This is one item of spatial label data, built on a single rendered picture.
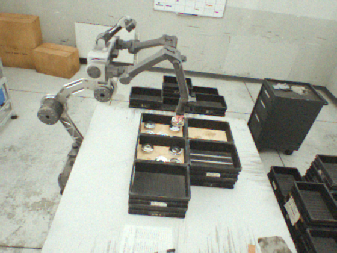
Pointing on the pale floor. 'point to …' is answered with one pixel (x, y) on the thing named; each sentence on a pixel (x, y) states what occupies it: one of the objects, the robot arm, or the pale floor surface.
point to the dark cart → (283, 115)
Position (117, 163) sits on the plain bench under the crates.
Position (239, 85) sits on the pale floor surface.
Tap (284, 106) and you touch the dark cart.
